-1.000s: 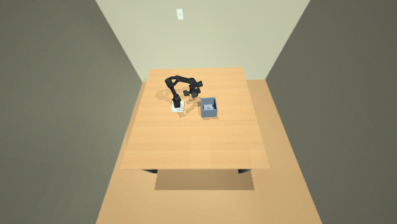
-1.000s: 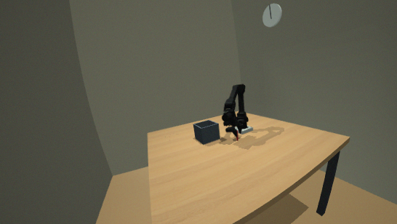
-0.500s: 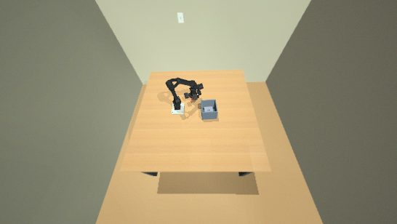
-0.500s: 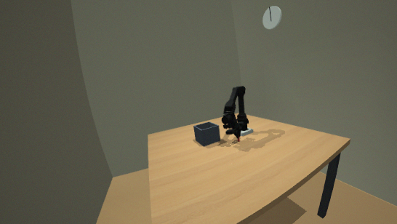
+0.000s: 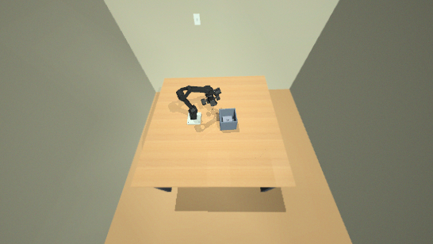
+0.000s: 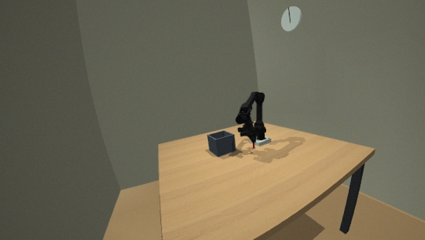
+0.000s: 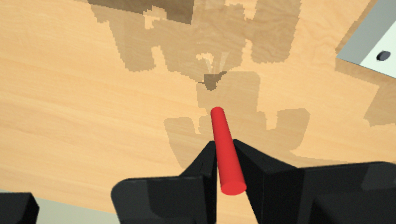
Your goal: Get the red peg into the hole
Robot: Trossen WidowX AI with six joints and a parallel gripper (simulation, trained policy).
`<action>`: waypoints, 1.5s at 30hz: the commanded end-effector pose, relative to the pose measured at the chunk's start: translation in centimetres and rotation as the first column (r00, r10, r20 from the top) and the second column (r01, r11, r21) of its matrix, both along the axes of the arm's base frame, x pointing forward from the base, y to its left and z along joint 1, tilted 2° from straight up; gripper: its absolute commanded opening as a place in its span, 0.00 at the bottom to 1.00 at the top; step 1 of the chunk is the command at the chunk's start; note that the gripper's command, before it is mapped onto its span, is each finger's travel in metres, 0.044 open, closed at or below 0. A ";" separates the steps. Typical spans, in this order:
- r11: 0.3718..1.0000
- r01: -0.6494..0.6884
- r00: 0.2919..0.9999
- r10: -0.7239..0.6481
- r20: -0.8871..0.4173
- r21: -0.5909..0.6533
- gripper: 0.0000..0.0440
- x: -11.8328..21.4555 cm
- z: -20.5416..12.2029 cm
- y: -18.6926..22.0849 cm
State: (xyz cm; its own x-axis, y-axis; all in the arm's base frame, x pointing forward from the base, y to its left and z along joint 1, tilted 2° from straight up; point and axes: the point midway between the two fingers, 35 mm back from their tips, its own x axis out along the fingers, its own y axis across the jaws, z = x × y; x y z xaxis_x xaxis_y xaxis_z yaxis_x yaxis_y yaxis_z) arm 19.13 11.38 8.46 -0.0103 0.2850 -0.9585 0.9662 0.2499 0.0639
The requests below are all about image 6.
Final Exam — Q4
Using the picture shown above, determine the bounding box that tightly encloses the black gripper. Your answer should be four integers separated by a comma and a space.
241, 121, 262, 143

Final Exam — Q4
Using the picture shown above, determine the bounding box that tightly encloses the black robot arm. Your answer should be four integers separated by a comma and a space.
236, 92, 266, 140

